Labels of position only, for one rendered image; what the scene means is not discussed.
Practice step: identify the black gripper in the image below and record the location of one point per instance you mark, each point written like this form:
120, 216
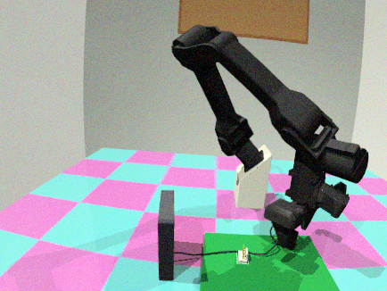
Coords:
287, 216

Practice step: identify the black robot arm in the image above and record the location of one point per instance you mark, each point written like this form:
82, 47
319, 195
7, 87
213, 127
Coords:
294, 116

